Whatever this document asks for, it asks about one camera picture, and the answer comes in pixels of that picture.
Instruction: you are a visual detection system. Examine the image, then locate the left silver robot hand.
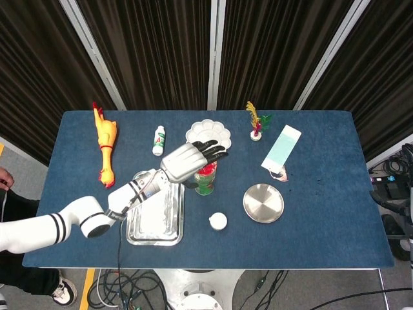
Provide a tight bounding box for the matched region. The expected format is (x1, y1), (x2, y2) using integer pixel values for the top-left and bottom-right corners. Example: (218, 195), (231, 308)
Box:
(160, 139), (229, 189)

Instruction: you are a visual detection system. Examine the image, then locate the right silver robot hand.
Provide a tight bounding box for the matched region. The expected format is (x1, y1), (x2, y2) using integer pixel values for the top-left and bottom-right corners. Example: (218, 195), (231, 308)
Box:
(369, 189), (410, 217)

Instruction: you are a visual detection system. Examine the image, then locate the red green snack can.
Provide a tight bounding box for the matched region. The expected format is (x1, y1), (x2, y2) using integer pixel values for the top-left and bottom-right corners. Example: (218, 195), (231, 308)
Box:
(193, 162), (218, 197)

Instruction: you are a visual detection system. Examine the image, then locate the small white plastic jar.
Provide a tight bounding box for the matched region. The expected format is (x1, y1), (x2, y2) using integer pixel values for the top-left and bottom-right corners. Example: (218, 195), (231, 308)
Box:
(208, 212), (228, 231)

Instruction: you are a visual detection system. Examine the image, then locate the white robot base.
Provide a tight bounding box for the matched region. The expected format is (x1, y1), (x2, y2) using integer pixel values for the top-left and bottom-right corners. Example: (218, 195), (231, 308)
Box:
(154, 269), (247, 310)

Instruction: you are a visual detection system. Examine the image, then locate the power strip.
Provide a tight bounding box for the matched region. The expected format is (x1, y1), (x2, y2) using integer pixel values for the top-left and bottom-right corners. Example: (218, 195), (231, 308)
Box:
(368, 173), (413, 187)

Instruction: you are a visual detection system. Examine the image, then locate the white green drink bottle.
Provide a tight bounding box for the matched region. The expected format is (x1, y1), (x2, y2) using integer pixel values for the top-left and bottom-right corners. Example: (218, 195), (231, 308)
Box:
(152, 125), (167, 156)

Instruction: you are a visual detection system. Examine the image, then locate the white flower-shaped palette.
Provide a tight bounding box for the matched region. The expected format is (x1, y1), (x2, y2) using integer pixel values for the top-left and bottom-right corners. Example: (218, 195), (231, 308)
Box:
(185, 119), (233, 152)

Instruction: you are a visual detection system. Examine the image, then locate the rectangular steel tray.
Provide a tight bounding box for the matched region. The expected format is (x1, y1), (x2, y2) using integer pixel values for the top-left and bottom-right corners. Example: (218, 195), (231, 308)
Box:
(125, 170), (186, 247)

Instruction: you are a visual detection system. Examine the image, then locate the blue tablecloth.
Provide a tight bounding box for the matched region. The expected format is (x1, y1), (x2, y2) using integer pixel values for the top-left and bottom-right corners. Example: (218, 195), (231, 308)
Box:
(21, 110), (395, 269)

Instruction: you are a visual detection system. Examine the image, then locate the yellow rubber chicken toy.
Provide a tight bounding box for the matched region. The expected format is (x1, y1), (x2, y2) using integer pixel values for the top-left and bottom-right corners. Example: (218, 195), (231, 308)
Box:
(92, 101), (118, 189)

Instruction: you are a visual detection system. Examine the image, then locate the colourful feather shuttlecock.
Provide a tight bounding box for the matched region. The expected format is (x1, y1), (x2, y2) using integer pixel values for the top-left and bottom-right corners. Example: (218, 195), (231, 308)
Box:
(245, 101), (273, 142)

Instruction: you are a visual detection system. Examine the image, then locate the round steel plate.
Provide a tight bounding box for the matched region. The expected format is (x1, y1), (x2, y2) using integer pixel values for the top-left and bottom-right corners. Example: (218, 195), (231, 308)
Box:
(243, 183), (285, 224)

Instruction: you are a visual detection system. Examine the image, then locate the light blue white box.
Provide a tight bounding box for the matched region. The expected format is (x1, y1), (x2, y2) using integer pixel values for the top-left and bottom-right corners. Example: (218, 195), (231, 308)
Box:
(260, 124), (303, 183)

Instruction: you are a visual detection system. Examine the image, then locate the dark brown curtain panel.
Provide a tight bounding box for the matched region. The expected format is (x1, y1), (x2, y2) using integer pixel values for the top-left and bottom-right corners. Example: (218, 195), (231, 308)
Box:
(303, 0), (413, 162)
(76, 0), (214, 111)
(0, 0), (117, 166)
(216, 0), (356, 110)

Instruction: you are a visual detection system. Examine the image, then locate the black cable bundle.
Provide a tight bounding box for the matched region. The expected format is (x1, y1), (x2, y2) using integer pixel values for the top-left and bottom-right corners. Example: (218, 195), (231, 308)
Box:
(382, 151), (413, 177)

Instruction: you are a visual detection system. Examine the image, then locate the white partition base rail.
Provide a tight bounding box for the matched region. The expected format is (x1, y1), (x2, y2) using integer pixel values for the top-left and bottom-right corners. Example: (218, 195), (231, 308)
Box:
(367, 133), (413, 169)
(0, 135), (49, 168)

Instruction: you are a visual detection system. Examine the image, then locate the long black floor cable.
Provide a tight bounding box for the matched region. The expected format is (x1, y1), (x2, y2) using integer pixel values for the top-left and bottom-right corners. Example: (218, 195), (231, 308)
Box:
(308, 288), (413, 310)

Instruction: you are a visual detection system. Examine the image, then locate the white partition post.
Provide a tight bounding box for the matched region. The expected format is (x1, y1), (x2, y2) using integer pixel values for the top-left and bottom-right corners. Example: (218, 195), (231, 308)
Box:
(292, 0), (372, 110)
(206, 0), (226, 110)
(59, 0), (126, 111)

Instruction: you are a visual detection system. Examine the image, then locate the black floor cable tangle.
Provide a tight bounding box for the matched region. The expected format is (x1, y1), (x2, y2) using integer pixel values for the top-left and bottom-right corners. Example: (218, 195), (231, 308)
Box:
(86, 269), (170, 310)

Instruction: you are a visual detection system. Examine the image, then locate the black cable with inline box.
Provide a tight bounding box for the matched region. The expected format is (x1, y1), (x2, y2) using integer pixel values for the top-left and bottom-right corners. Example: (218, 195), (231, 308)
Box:
(245, 269), (290, 310)

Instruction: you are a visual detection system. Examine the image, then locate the white floor cable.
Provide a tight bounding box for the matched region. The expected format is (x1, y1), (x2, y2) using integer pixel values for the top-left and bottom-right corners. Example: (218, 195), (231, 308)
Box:
(96, 269), (113, 307)

